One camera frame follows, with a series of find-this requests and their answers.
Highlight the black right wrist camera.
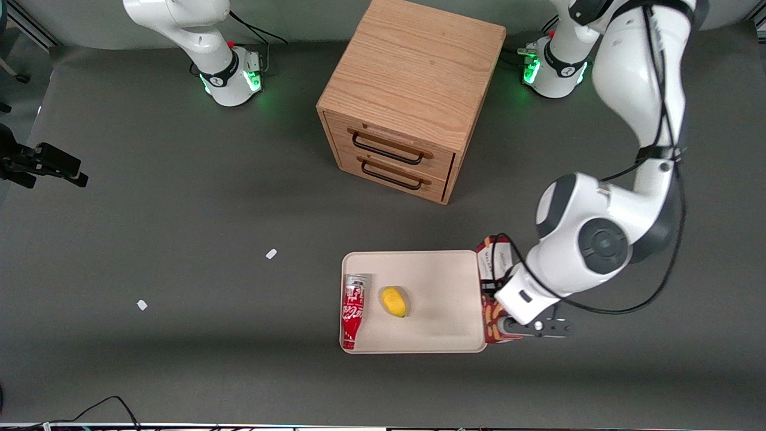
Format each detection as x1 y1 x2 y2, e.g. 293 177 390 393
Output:
34 142 83 178

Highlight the black right arm base cable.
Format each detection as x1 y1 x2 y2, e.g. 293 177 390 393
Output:
229 10 288 74

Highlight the red cookie box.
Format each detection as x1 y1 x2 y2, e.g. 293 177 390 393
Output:
476 235 525 345

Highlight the wooden drawer front, long handle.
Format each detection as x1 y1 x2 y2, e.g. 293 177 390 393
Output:
326 111 456 181

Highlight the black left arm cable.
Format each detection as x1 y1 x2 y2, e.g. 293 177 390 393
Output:
488 0 690 315

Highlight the thin black floor cable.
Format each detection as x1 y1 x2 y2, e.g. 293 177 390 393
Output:
35 395 142 429

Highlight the aluminium frame rail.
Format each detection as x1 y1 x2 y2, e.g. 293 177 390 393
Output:
5 0 61 49

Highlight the red cola bottle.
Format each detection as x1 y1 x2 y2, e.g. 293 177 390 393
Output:
341 274 368 351

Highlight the short black drawer handle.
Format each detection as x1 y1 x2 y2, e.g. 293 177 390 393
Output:
360 159 424 192

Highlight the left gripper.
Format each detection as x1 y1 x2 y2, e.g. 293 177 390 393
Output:
481 262 564 326

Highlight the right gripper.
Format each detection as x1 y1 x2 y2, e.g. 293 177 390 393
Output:
0 123 90 190

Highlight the long black drawer handle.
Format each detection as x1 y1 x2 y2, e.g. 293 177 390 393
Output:
351 132 425 166

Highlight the black caster foot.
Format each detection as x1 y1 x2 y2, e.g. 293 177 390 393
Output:
0 57 32 85

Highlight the wooden two-drawer cabinet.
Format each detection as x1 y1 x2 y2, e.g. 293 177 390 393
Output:
316 0 507 205

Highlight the wooden drawer front, short handle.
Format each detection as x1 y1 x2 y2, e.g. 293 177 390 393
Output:
337 148 449 203

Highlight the beige rectangular tray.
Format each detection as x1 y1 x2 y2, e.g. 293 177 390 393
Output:
340 250 489 354

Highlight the yellow mango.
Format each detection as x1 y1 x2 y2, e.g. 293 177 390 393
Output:
381 286 408 319

